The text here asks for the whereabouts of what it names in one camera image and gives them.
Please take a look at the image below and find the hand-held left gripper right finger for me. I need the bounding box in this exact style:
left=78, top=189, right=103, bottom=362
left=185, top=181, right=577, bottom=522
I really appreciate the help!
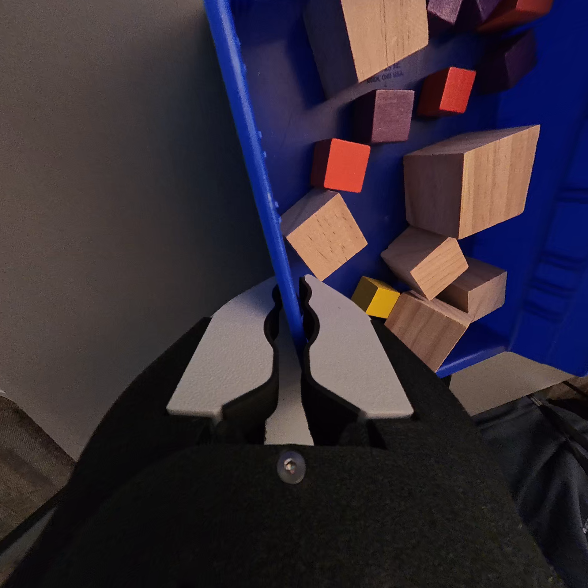
left=299, top=274, right=414, bottom=420

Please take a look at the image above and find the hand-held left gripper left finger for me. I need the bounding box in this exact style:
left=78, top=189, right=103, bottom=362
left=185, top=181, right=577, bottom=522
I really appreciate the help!
left=165, top=277, right=282, bottom=420

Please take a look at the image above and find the blue plastic box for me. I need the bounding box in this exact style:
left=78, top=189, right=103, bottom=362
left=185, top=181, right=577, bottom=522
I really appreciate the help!
left=203, top=0, right=588, bottom=379

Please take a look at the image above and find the pile of coloured wooden cubes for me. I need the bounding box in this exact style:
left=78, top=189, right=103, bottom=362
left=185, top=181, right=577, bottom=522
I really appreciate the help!
left=280, top=0, right=554, bottom=374

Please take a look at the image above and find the dark blue clothing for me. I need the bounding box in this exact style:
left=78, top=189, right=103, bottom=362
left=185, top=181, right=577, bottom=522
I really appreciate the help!
left=473, top=379, right=588, bottom=588

